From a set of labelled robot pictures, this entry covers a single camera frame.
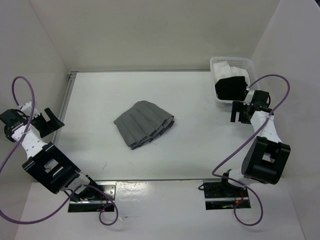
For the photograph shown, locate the grey skirt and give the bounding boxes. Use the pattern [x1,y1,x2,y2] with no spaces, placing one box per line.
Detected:
[113,100,175,150]

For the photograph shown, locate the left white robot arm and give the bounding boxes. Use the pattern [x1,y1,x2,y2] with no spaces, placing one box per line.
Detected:
[21,108,100,202]

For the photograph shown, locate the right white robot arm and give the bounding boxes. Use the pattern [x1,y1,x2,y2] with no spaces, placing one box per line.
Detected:
[219,90,291,197]

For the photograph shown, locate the black folded skirt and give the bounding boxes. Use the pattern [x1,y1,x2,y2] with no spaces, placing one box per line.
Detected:
[215,76,248,101]

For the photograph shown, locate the white skirt in basket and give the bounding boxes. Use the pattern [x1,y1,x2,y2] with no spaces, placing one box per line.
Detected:
[212,61,250,85]

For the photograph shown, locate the white plastic basket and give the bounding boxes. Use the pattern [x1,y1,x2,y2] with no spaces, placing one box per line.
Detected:
[210,56,257,107]

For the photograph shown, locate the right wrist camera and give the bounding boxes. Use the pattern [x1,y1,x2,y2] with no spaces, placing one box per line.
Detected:
[243,90,255,106]

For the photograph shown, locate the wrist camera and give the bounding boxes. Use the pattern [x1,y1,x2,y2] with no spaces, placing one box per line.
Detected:
[19,100,41,120]
[243,90,255,106]

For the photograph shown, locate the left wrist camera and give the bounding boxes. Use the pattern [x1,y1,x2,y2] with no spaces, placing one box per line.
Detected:
[19,100,41,120]

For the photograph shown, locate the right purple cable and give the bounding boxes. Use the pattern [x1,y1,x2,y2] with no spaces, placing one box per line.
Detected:
[211,74,291,227]

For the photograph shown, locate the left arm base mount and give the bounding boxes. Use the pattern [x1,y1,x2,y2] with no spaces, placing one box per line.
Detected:
[67,181,117,213]

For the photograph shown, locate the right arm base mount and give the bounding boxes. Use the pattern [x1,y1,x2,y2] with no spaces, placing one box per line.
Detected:
[198,180,251,210]

